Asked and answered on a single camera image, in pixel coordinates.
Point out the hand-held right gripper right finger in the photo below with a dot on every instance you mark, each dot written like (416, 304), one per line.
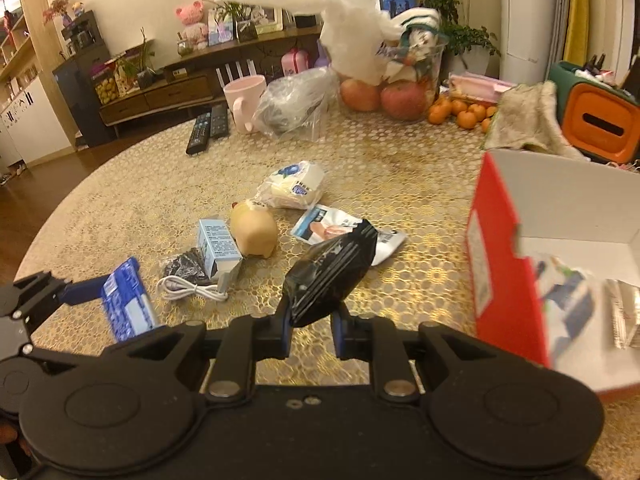
(338, 340)

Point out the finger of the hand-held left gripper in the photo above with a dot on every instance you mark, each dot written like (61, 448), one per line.
(85, 291)
(45, 357)

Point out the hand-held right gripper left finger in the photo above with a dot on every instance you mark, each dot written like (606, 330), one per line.
(285, 340)

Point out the blue snack packet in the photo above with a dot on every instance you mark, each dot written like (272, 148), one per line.
(125, 300)

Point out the black plastic packet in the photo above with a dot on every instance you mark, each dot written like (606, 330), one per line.
(325, 270)

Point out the light blue small carton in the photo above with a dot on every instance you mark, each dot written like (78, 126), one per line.
(217, 250)

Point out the clear plastic food packet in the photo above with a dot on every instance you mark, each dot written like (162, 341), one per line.
(295, 185)

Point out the red cardboard box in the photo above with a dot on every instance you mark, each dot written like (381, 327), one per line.
(492, 260)

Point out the gold patterned desktop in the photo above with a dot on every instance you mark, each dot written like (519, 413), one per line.
(400, 170)

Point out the dark crumpled packet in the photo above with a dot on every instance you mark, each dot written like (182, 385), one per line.
(182, 265)

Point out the yellow pig squishy toy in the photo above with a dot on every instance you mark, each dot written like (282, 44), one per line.
(252, 232)

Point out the white blue sachet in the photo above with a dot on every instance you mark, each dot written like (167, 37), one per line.
(320, 225)

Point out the white floor cabinet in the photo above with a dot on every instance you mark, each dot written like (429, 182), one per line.
(30, 125)

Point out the black low cabinet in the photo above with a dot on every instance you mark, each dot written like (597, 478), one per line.
(82, 105)

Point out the long black remote control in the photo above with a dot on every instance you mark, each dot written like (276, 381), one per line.
(198, 135)

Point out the printed snack box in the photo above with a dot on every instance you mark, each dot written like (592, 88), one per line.
(109, 85)

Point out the wooden tv cabinet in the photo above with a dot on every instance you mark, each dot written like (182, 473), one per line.
(170, 92)

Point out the short black remote control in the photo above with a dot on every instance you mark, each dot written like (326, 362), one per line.
(220, 121)

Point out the small potted plant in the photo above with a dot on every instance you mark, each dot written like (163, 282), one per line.
(144, 72)

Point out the blue white packet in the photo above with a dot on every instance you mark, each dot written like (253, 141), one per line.
(570, 305)

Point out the clear plastic bag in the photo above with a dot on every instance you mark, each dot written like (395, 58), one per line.
(292, 102)

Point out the pink mug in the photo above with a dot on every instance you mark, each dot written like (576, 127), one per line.
(247, 102)

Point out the black coffee machine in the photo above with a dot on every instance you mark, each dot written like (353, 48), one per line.
(85, 37)

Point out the pile of tangerines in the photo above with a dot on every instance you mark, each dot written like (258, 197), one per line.
(467, 119)

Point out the white router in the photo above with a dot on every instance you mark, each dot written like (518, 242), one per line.
(237, 72)

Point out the pink small case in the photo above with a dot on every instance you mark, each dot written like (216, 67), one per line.
(294, 64)

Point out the pink flowers in vase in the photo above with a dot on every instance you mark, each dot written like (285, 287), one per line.
(57, 10)

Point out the clear fruit jar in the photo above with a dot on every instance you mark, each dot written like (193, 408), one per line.
(430, 72)

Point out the silver foil packet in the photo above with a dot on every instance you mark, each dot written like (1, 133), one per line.
(622, 315)

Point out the pink bear plush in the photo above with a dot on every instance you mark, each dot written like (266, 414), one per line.
(192, 22)

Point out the pink flat box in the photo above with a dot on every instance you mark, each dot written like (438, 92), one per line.
(480, 87)

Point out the beige cloth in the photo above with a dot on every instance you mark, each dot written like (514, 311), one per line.
(530, 120)

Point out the blue printed card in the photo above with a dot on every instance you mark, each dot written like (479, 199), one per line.
(220, 27)

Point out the green plant in glass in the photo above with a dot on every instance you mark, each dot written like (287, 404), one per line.
(245, 27)

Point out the white plastic bag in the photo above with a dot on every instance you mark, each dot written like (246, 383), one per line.
(350, 25)

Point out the black speaker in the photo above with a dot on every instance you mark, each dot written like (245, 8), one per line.
(306, 21)

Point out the large potted plant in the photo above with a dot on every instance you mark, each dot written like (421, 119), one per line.
(465, 35)

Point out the green orange tissue holder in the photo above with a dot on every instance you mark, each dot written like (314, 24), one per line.
(600, 120)

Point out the white standing air conditioner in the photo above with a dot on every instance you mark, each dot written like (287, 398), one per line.
(532, 15)

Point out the yellow curtain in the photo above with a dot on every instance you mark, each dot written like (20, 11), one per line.
(577, 10)

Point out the wooden wall shelf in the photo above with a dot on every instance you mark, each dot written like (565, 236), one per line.
(20, 35)

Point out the white photo frame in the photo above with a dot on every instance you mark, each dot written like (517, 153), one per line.
(265, 17)

